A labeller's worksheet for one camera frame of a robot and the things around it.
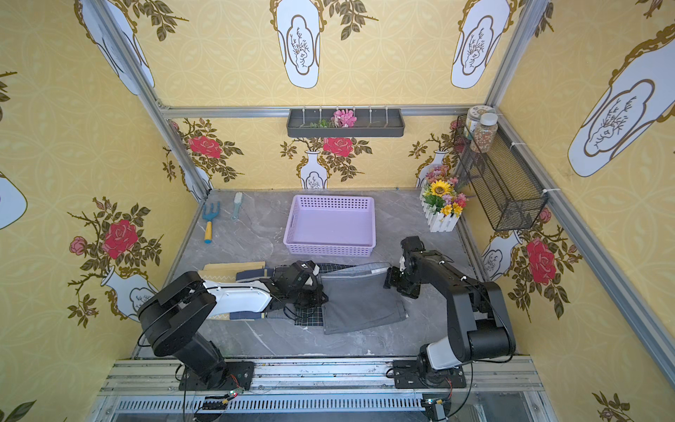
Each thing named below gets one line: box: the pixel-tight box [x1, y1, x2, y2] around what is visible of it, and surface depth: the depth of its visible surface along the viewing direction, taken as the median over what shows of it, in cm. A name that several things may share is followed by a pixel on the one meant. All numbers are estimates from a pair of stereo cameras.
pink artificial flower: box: [330, 108, 358, 128], surface depth 90 cm
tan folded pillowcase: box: [197, 261, 267, 284], surface depth 98 cm
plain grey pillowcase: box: [319, 261, 409, 335], surface depth 89 cm
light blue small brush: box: [232, 191, 243, 221], surface depth 119 cm
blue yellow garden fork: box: [202, 201, 221, 245], surface depth 110 cm
